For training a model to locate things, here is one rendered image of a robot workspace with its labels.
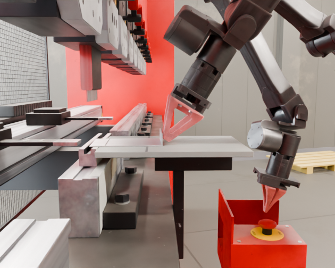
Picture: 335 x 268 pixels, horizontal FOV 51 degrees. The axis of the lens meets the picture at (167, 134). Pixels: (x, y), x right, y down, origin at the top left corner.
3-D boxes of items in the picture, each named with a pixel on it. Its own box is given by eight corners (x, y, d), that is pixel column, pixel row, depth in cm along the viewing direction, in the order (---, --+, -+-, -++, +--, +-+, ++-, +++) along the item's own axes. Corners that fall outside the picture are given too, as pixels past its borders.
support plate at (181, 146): (253, 157, 58) (253, 151, 58) (94, 158, 57) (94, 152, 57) (231, 140, 76) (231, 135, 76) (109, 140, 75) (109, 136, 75)
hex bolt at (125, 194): (128, 204, 60) (128, 195, 60) (112, 204, 60) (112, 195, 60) (130, 199, 63) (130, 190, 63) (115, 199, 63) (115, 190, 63)
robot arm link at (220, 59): (244, 46, 61) (233, 47, 67) (212, 24, 60) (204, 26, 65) (223, 80, 62) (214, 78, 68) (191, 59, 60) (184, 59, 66)
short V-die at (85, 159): (96, 166, 60) (95, 149, 60) (78, 166, 60) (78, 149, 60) (111, 146, 80) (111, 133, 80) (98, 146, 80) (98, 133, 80)
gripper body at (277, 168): (251, 173, 90) (260, 145, 89) (290, 182, 90) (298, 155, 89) (258, 179, 83) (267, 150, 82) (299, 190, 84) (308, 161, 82)
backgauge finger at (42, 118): (110, 125, 109) (109, 109, 108) (25, 125, 108) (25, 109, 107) (115, 121, 121) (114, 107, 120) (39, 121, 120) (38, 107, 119)
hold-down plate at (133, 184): (135, 229, 57) (135, 211, 57) (102, 229, 57) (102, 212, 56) (143, 179, 87) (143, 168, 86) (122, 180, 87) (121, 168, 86)
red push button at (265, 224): (278, 240, 76) (279, 224, 76) (260, 240, 76) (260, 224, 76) (273, 232, 80) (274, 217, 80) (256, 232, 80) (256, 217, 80)
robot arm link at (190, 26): (261, 24, 56) (253, 11, 63) (203, -18, 53) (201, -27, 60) (216, 81, 62) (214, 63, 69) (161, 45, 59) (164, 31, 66)
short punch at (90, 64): (92, 101, 60) (91, 45, 59) (81, 101, 60) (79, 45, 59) (102, 99, 70) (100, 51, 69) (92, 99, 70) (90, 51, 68)
